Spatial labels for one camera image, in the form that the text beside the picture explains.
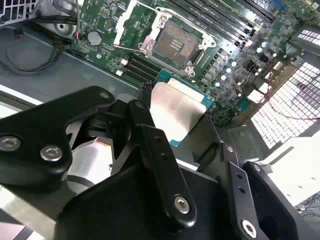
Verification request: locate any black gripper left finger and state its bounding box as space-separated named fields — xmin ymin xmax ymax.
xmin=0 ymin=83 xmax=198 ymax=230

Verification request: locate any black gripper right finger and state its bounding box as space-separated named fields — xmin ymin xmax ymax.
xmin=206 ymin=115 xmax=306 ymax=240

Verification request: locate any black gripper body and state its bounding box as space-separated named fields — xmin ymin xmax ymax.
xmin=54 ymin=146 xmax=235 ymax=240

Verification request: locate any silver CPU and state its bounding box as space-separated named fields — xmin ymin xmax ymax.
xmin=149 ymin=70 xmax=217 ymax=149

